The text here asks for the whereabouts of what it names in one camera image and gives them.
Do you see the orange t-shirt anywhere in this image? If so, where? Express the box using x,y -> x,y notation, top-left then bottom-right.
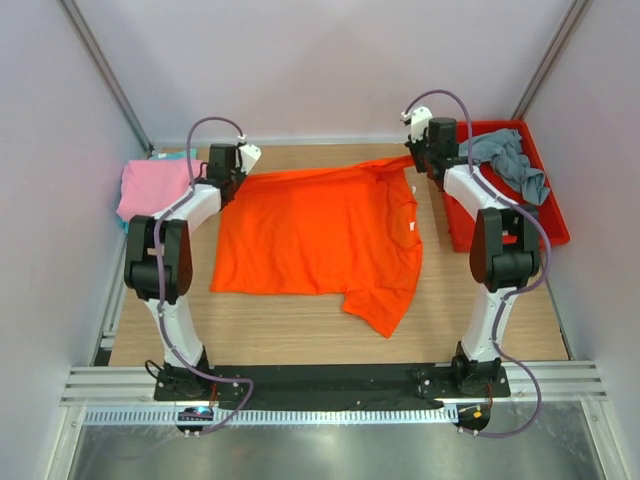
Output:
210,156 -> 423,338

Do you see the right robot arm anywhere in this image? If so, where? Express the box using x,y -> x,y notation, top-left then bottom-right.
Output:
403,108 -> 540,398

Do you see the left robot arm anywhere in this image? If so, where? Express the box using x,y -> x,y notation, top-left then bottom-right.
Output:
124,142 -> 261,401

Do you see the teal folded t-shirt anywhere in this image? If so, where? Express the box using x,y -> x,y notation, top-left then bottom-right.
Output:
116,147 -> 199,233

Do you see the grey crumpled t-shirt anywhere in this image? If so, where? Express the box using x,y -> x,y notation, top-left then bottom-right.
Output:
459,128 -> 551,206

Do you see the pink folded t-shirt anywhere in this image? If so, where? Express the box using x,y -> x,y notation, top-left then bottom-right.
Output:
116,158 -> 190,223

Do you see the red plastic bin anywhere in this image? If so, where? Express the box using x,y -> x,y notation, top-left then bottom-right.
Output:
441,120 -> 570,253

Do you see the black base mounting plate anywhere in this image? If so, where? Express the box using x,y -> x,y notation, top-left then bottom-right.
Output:
154,363 -> 511,411

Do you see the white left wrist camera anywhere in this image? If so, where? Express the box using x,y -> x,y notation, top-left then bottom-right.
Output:
237,135 -> 262,175

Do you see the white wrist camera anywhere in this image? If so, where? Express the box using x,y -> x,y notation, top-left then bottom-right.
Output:
401,105 -> 433,145
237,135 -> 262,175

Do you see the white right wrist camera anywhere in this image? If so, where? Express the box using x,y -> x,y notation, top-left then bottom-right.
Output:
401,105 -> 433,145

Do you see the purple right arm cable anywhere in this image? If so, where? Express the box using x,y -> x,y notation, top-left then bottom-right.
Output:
403,89 -> 552,440

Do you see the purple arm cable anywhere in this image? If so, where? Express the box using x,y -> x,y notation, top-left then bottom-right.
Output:
403,89 -> 552,440
152,116 -> 255,441

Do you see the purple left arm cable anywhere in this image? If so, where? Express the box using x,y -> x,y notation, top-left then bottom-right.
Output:
152,116 -> 255,441

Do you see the white slotted cable duct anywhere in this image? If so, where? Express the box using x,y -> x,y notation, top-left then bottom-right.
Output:
83,405 -> 458,427

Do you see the aluminium front frame rail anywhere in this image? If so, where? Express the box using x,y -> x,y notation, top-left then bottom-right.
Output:
61,361 -> 606,410

